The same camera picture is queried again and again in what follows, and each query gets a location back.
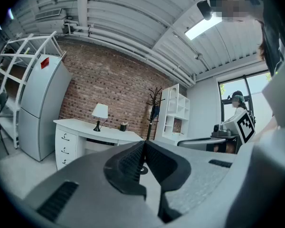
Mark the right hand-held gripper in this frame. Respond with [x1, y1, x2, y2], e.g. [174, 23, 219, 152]
[177, 110, 256, 152]

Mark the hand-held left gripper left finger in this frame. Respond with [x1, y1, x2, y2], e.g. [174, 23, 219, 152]
[23, 141, 162, 228]

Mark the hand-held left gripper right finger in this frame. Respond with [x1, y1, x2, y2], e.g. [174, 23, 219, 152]
[145, 140, 238, 223]

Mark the white table lamp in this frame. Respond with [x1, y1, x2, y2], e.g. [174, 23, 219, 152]
[92, 103, 109, 132]

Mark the person's right forearm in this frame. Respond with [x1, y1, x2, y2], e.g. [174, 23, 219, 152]
[254, 116, 281, 141]

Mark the white desk with drawers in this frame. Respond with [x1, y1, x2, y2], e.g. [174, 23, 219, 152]
[53, 118, 145, 171]

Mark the white shelf cabinet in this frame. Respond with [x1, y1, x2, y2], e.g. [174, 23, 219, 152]
[154, 83, 190, 146]

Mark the black coat rack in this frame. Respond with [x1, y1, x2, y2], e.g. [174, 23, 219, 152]
[137, 86, 166, 175]

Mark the blue hanging garment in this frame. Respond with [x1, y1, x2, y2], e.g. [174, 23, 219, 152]
[151, 105, 161, 122]

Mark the black framed window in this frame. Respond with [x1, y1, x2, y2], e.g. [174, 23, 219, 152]
[218, 71, 273, 128]

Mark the grey refrigerator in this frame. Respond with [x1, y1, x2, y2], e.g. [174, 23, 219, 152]
[18, 54, 73, 162]

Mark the white ceiling pipe run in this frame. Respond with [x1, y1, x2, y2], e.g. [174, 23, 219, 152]
[64, 20, 196, 87]

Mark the person's black shirt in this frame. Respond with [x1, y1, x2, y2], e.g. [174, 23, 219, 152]
[261, 0, 285, 77]

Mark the person's head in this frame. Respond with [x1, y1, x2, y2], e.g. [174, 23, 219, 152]
[209, 0, 264, 23]

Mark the white air vent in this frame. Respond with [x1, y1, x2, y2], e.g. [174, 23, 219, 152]
[34, 8, 62, 21]

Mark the black head-worn camera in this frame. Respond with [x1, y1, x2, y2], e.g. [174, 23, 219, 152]
[196, 0, 213, 21]

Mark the white shelf frame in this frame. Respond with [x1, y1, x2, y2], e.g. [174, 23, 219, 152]
[0, 31, 67, 149]

